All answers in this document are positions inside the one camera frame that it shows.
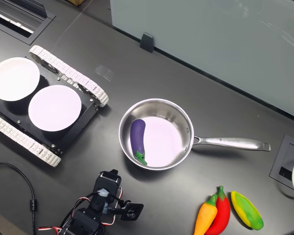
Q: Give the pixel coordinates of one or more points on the red toy chilli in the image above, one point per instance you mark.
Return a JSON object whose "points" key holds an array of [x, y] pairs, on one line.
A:
{"points": [[223, 210]]}

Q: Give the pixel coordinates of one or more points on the pale grey putty lump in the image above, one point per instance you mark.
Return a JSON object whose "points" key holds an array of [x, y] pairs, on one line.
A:
{"points": [[103, 192]]}

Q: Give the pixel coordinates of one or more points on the purple toy aubergine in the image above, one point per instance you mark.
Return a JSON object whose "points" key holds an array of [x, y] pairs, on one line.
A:
{"points": [[137, 134]]}

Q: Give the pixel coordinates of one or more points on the black vehicle with white tracks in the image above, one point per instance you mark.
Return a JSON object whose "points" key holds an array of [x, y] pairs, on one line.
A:
{"points": [[63, 137]]}

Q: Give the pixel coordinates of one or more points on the white bowl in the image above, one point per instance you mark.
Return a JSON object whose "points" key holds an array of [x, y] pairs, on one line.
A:
{"points": [[55, 107], [13, 78]]}

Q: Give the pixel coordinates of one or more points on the orange toy carrot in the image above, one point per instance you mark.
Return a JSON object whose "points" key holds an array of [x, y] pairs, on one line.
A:
{"points": [[205, 216]]}

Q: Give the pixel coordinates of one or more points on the clear tape piece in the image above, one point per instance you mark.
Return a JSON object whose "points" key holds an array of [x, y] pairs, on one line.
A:
{"points": [[104, 72]]}

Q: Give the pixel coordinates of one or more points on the yellow green toy corn cob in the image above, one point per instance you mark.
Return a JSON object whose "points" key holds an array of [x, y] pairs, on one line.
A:
{"points": [[247, 213]]}

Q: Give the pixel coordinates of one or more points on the black partition clip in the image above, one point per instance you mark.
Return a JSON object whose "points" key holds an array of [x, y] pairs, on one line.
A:
{"points": [[147, 42]]}

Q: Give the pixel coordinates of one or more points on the frosted glass partition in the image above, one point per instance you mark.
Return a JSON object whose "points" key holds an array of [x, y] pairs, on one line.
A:
{"points": [[223, 41]]}

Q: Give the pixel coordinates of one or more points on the brown cardboard box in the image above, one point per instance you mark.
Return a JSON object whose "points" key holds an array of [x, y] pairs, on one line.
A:
{"points": [[76, 2]]}

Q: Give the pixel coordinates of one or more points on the black gripper camera mount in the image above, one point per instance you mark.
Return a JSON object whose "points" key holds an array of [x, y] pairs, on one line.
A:
{"points": [[132, 210]]}

